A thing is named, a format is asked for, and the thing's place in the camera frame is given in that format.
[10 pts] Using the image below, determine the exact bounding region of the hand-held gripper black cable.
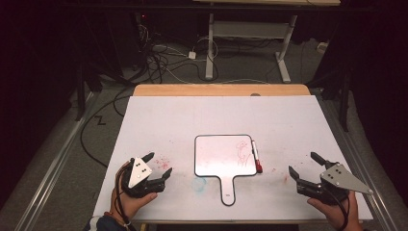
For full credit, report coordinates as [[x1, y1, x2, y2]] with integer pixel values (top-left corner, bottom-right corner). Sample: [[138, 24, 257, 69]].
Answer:
[[321, 188, 350, 231], [115, 165, 134, 229]]

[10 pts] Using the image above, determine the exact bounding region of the wooden table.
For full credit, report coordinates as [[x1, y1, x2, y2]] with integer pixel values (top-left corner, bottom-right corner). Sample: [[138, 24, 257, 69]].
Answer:
[[131, 84, 365, 225]]

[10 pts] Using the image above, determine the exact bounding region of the left hand-held gripper black cable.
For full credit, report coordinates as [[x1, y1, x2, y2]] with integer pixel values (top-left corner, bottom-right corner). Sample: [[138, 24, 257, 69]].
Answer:
[[115, 165, 134, 229]]

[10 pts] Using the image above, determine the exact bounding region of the white metal desk frame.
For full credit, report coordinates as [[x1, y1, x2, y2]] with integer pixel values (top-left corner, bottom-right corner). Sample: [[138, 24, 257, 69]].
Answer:
[[204, 13, 298, 84]]

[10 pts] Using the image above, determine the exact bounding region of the person's left hand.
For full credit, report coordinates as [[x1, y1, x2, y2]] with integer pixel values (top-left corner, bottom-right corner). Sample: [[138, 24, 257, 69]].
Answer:
[[110, 162, 159, 222]]

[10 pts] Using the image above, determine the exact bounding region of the black metal stand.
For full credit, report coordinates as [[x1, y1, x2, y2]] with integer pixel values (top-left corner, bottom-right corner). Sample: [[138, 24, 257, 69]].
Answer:
[[74, 62, 89, 122]]

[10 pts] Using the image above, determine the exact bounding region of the white floor cable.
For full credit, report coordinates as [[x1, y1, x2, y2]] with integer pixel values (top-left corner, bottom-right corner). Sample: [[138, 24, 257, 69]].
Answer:
[[160, 62, 270, 85]]

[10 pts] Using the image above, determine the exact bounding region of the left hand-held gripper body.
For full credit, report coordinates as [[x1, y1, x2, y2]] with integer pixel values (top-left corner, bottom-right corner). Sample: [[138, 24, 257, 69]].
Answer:
[[120, 156, 167, 199]]

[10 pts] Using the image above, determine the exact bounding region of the bundle of black cables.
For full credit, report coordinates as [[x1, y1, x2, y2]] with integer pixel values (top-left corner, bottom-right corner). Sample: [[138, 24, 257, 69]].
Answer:
[[136, 23, 220, 85]]

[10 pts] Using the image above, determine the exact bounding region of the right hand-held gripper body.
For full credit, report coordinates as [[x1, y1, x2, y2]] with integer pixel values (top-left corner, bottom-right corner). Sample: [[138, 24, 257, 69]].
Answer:
[[295, 162, 374, 206]]

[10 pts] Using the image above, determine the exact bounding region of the right hand-held gripper black cable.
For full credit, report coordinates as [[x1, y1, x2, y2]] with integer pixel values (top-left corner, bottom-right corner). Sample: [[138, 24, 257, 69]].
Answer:
[[321, 188, 350, 231]]

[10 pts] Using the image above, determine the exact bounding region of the person's right hand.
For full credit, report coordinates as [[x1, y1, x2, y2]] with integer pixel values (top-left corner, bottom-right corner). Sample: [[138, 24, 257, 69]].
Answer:
[[307, 191, 364, 231]]

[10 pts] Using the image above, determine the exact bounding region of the small whiteboard with handle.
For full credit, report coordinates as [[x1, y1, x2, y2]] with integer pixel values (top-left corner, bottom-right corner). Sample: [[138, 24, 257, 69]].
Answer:
[[193, 134, 259, 207]]

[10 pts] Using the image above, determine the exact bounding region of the long black floor cable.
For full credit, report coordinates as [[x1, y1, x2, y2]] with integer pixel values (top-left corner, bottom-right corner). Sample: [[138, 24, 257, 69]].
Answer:
[[79, 86, 136, 168]]

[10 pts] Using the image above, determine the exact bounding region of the red and white marker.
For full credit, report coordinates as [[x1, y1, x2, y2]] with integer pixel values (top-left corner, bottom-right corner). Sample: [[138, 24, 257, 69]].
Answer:
[[250, 140, 264, 174]]

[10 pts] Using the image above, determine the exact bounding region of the aluminium floor rail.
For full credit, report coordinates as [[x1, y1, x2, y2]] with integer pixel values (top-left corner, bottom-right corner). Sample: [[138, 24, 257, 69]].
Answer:
[[319, 94, 400, 231], [13, 91, 101, 231]]

